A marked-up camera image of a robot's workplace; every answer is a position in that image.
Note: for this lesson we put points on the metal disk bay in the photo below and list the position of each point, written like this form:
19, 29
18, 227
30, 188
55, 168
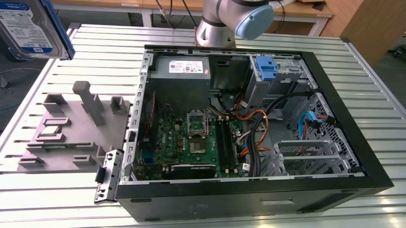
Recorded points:
305, 143

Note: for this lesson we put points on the black chair wheel base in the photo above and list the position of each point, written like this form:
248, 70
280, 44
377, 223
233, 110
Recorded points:
401, 50

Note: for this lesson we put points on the white framed wooden desk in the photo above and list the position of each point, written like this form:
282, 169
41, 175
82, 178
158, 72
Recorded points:
305, 12
102, 6

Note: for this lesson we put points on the blue plastic drive latch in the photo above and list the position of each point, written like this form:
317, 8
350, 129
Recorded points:
266, 69

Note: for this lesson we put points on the black graphics card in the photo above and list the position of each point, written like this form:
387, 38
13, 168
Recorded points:
190, 171

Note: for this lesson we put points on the hard disk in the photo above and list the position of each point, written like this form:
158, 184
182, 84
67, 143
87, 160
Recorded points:
29, 26

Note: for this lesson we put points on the green RAM stick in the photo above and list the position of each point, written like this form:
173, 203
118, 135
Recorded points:
55, 146

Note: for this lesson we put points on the green motherboard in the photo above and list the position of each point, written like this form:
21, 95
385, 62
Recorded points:
172, 140

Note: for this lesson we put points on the silver CPU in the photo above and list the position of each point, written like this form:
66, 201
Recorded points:
51, 129

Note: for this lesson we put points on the CPU socket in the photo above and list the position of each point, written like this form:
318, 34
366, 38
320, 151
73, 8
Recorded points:
198, 146

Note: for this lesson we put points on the grey parts rack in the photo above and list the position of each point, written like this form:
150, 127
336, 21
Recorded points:
95, 135

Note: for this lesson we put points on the black PC case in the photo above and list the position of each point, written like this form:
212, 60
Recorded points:
222, 202

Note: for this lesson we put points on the grey power supply unit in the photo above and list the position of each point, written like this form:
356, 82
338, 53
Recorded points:
181, 92

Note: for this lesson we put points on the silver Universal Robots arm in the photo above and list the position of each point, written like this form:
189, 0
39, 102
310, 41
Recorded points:
220, 31

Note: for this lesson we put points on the brown wooden cabinet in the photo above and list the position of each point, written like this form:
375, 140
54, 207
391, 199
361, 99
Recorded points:
375, 23

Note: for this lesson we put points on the grey metal drive cage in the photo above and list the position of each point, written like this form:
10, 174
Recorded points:
285, 80

